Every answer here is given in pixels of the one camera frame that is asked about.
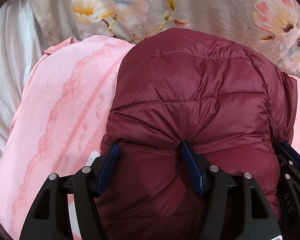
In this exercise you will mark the pink fleece blanket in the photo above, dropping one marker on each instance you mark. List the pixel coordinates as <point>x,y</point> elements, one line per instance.
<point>61,120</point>

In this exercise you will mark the white satin curtain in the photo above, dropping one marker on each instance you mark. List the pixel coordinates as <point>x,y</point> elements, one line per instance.
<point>21,46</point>

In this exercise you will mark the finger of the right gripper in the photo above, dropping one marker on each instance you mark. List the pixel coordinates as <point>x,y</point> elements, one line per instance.
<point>284,153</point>
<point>293,154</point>

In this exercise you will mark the grey floral duvet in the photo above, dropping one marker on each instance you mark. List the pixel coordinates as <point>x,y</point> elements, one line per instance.
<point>271,27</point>

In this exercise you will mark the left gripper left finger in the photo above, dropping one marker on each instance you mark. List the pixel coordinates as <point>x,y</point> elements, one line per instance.
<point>48,217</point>

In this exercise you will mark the maroon quilted puffer jacket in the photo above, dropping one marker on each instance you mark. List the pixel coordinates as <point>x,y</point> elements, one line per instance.
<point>228,101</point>

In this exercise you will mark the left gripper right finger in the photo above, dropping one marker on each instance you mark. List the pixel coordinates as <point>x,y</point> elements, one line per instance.
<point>234,207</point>

